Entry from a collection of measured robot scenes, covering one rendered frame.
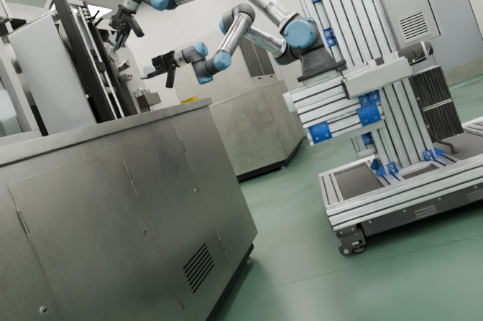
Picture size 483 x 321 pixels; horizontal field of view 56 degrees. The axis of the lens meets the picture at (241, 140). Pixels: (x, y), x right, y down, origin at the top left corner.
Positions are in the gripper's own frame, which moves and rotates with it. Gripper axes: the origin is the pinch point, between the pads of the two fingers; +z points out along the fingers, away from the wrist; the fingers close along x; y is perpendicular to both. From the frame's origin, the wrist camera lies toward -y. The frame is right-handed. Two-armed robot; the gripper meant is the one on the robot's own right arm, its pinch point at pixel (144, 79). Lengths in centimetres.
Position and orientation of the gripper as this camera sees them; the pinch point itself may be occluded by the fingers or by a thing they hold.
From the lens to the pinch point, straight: 232.1
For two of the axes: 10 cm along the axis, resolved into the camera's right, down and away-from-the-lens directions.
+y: -3.6, -9.3, -0.7
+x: -2.5, 1.7, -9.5
